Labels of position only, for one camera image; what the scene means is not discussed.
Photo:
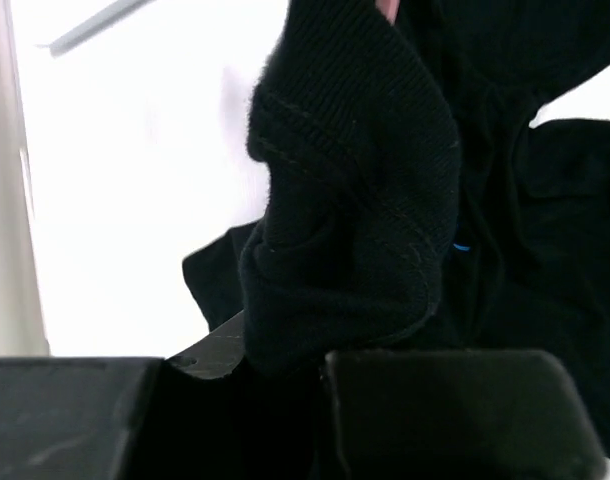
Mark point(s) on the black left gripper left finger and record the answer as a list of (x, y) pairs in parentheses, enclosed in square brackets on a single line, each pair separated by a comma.
[(123, 418)]

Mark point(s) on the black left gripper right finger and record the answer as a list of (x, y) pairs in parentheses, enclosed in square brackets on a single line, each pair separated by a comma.
[(513, 414)]

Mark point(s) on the black t shirt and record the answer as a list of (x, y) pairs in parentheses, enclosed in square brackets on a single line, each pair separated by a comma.
[(411, 205)]

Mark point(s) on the aluminium rail on table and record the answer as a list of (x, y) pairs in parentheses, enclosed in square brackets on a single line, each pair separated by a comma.
[(92, 26)]

